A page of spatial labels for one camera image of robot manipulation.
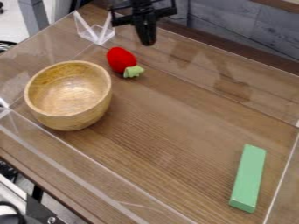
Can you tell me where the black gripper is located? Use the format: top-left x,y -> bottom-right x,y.
109,0 -> 177,46

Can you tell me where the red plush strawberry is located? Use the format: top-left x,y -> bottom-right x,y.
107,47 -> 145,78

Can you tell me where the wooden bowl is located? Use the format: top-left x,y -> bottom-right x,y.
24,60 -> 112,131

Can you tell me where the green rectangular block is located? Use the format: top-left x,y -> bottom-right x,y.
228,144 -> 267,213

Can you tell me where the grey post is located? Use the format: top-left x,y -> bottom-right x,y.
17,0 -> 49,36

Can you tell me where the clear acrylic enclosure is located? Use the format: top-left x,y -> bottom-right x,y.
0,6 -> 299,224

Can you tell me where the black cable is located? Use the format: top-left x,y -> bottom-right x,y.
0,200 -> 28,224

